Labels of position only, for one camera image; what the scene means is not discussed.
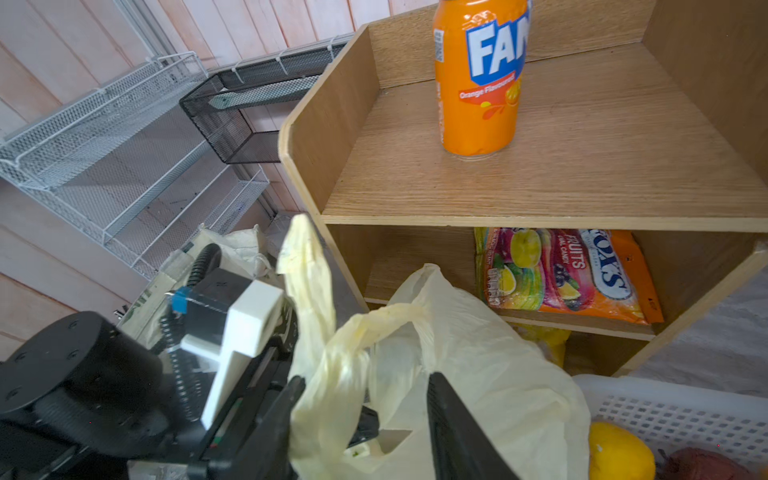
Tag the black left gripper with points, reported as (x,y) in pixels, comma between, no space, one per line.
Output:
(195,452)

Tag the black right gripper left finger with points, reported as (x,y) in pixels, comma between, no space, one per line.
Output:
(264,455)

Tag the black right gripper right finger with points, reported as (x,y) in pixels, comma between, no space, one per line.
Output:
(460,448)

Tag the yellow plastic grocery bag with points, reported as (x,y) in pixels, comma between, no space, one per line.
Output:
(363,413)

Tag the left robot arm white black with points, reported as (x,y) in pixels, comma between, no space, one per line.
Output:
(82,398)

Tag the yellow chips bag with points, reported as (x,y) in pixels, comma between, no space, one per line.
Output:
(551,341)

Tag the yellow lemon toy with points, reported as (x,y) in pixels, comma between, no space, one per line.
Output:
(617,454)

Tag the yellow green snack bag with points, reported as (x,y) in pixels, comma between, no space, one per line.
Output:
(513,269)

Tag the white plastic fruit basket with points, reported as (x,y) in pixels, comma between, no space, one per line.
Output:
(669,417)

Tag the orange snack bag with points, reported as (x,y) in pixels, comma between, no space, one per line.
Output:
(598,273)

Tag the dark red mangosteen toy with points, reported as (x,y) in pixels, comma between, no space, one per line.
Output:
(700,464)

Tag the wooden shelf unit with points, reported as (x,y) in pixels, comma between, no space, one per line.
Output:
(647,116)

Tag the orange Fanta can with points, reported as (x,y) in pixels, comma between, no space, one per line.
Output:
(480,54)

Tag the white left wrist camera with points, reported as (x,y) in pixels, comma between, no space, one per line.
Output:
(228,320)

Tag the white wire mesh shelf rack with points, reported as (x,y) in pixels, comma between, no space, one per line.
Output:
(126,166)

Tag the black mesh wall basket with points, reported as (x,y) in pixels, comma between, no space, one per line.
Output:
(217,107)

